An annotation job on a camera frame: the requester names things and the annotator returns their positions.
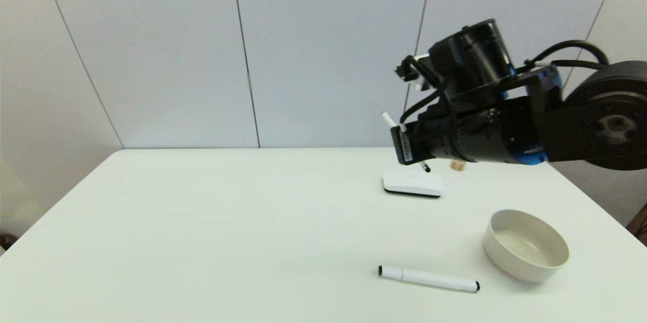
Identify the thin white pen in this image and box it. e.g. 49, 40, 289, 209
381, 112, 431, 173

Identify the white whiteboard eraser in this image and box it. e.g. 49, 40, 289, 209
382, 168, 444, 199

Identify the beige round bowl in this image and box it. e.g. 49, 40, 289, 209
482, 209, 570, 283

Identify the white marker with black caps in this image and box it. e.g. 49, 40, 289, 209
378, 265, 481, 293

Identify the brown furniture piece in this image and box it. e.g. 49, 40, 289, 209
625, 203, 647, 246

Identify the black camera cable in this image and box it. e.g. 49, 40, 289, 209
395, 54, 447, 124

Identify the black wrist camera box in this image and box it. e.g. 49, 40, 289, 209
428, 18, 516, 107

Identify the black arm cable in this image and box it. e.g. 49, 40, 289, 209
520, 39, 611, 74

